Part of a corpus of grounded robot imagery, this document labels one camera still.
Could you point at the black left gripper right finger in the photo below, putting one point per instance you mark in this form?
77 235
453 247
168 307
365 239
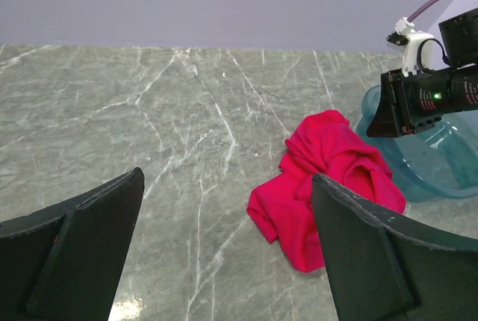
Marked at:
382 265

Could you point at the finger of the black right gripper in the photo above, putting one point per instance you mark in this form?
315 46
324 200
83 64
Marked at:
384 122

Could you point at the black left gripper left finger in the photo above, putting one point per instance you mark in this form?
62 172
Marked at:
64 262

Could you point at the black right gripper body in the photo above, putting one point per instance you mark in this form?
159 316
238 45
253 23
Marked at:
420 101

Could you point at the red t shirt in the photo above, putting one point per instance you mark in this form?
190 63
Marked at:
323 143

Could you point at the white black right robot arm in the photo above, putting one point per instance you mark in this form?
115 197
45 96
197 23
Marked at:
459 35

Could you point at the teal plastic bin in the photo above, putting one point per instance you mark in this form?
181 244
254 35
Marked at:
438 163

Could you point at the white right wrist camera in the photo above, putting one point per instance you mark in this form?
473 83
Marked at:
417 54

